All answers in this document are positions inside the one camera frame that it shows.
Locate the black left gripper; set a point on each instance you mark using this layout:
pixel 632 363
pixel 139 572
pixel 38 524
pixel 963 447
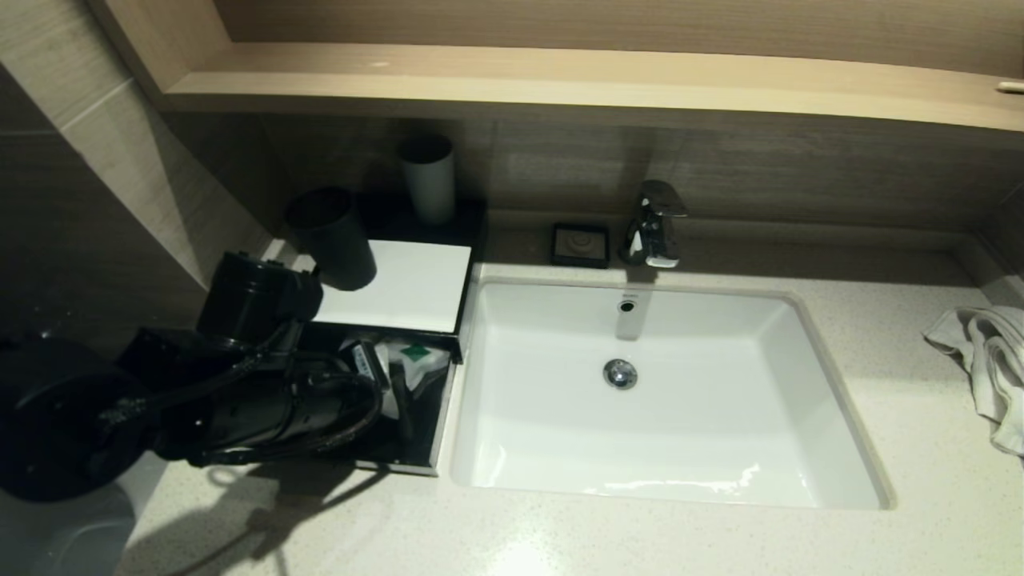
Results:
pixel 352 368

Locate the small white green-label sachet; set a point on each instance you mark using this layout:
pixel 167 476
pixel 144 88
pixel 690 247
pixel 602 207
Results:
pixel 420 356
pixel 386 400

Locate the black glossy drawer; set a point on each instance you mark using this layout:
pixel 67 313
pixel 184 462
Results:
pixel 428 432

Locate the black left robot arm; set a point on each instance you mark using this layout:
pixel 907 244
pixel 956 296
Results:
pixel 256 296

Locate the black box with white top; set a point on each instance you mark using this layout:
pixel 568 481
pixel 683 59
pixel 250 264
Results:
pixel 408 280

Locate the black cup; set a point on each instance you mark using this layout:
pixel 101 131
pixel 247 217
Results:
pixel 336 240

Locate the black glossy tray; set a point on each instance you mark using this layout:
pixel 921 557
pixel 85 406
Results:
pixel 468 212

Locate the chrome drain plug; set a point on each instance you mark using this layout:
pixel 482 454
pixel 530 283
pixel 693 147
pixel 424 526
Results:
pixel 620 374

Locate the grey cup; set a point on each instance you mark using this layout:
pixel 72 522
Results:
pixel 428 184

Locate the black square soap dish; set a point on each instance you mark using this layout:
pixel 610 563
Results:
pixel 580 246

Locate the white ceramic sink basin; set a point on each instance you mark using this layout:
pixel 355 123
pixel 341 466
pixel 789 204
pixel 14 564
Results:
pixel 680 432

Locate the chrome faucet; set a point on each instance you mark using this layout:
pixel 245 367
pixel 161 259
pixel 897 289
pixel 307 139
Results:
pixel 652 232

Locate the light wooden shelf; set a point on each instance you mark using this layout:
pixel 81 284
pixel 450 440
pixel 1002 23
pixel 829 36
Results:
pixel 560 80

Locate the white towel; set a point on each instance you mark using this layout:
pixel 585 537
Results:
pixel 988 360

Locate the small pale object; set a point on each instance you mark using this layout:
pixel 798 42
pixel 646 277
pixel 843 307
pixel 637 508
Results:
pixel 1010 88

